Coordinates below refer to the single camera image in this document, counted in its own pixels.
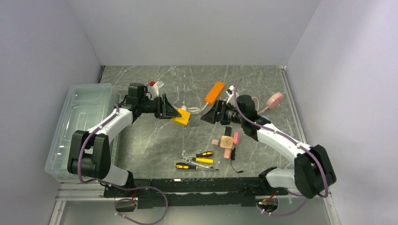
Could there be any white power cable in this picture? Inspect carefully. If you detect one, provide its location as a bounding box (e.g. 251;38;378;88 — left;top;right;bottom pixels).
180;102;212;114

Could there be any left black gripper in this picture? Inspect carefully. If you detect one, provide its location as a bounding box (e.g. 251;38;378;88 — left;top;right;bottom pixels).
139;93;181;120

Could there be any small yellow black screwdriver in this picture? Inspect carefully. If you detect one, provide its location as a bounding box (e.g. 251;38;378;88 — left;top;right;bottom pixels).
182;151;214;158

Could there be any yellow cube socket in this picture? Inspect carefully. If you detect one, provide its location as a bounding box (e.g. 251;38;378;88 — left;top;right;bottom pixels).
171;108;191;126

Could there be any pink power cable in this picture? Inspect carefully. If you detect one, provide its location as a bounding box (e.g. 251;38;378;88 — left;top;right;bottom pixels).
251;96;269;115

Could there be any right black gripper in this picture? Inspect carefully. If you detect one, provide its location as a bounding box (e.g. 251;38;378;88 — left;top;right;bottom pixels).
201;99;245;125

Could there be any large black yellow screwdriver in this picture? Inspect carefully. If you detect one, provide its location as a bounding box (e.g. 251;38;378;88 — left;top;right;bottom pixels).
175;163;219;171

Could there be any black adapter with cable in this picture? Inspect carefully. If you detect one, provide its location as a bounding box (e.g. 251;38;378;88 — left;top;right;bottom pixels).
230;148;245;174

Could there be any clear plastic storage bin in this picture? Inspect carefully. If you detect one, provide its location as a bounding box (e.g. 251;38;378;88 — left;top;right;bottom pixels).
45;83;120;182

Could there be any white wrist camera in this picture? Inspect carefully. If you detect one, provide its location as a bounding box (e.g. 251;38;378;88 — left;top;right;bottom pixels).
148;81;165;98
226;85;239;105

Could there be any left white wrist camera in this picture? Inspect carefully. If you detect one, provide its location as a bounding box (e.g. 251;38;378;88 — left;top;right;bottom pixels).
148;81;165;98

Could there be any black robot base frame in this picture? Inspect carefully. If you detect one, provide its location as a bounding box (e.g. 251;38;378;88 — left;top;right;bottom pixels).
104;177;288;209

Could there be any round pink power socket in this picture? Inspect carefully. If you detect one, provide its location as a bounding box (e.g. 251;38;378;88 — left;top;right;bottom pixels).
266;92;284;109

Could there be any pink cube socket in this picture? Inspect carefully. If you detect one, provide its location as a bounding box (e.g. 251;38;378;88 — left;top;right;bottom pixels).
223;149;232;159

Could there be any orange power strip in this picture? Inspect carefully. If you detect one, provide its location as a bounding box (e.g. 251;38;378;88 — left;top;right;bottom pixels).
205;81;225;105

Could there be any beige wooden cube socket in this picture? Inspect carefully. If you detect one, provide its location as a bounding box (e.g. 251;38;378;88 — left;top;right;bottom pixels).
219;135;234;150

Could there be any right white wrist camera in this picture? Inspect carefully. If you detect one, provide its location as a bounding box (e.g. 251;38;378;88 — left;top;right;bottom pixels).
226;85;239;105

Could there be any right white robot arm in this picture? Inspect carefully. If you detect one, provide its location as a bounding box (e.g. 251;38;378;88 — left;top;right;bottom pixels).
200;95;337;199

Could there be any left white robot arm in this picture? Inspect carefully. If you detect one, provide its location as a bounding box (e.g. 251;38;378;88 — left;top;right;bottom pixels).
67;83;181;197

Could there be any middle yellow screwdriver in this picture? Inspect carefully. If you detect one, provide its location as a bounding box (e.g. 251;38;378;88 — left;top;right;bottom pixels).
186;157;214;164

